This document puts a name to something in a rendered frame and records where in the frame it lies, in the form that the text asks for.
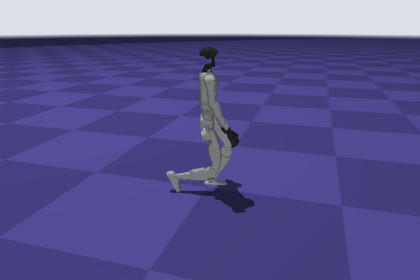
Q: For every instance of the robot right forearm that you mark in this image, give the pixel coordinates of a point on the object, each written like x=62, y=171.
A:
x=219, y=117

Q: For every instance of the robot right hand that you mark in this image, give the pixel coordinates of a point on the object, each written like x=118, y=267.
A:
x=232, y=136

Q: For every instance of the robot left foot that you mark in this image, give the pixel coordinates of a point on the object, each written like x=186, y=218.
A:
x=216, y=182

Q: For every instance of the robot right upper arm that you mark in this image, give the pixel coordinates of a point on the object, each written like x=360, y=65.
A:
x=209, y=82

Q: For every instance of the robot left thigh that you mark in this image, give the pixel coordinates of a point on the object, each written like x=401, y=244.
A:
x=226, y=150

